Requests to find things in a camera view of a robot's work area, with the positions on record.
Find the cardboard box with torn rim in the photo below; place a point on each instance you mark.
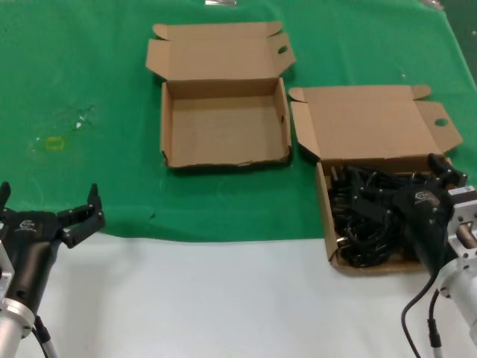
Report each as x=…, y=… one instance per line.
x=223, y=127

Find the green table cloth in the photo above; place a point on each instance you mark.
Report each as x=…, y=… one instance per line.
x=74, y=56

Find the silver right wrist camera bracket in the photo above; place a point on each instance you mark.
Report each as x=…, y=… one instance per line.
x=464, y=209

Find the silver metal object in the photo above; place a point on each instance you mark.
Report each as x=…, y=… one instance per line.
x=220, y=2

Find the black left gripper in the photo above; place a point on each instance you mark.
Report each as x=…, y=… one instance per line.
x=31, y=242

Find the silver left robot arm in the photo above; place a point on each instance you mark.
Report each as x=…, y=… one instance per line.
x=11, y=324

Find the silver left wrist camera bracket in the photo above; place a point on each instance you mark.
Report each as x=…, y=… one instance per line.
x=5, y=268

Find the small metallic clutter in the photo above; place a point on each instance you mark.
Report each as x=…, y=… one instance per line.
x=434, y=3

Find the yellow tape square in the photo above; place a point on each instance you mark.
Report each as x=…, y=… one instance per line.
x=54, y=143

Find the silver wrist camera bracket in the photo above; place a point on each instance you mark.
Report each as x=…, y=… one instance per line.
x=464, y=209
x=5, y=268

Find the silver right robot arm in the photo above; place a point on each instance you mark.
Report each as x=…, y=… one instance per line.
x=462, y=298

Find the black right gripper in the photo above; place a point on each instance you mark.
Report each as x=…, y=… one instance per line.
x=425, y=220

